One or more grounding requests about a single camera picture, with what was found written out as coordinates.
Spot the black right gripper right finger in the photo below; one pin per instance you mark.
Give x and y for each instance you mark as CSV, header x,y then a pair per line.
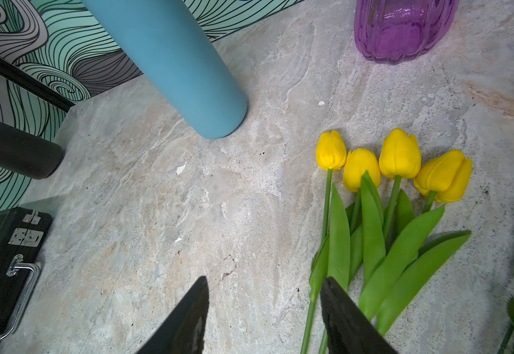
x,y
348,330

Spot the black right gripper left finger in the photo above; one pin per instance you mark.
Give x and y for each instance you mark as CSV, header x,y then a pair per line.
x,y
184,329

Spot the yellow tulip single stem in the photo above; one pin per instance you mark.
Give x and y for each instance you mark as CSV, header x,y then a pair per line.
x,y
335,226

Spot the teal ceramic vase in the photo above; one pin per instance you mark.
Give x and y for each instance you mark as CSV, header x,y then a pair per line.
x,y
166,43

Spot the purple glass vase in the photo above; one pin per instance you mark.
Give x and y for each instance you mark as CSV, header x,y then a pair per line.
x,y
395,31

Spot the black vase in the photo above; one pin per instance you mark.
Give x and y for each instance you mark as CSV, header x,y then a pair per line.
x,y
27,154

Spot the black case with handle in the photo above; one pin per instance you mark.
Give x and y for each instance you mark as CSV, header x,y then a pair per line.
x,y
22,234

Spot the black left corner post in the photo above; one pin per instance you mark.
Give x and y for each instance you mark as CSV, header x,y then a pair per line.
x,y
27,82

